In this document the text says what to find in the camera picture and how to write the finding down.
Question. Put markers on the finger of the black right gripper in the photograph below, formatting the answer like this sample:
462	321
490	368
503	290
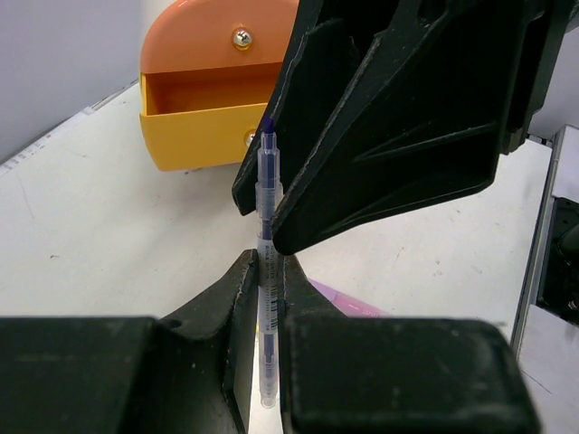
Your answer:
457	68
336	98

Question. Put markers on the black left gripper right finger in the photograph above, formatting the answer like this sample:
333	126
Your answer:
341	374

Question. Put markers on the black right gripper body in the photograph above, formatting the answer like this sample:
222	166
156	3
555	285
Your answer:
545	24

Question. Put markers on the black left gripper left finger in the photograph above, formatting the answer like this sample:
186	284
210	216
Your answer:
188	372

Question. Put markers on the round three-drawer storage box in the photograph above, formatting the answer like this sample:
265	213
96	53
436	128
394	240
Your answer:
207	72

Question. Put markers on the grey gel pen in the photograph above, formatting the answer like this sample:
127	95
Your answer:
268	191

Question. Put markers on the pink purple highlighter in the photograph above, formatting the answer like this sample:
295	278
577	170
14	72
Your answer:
349	306

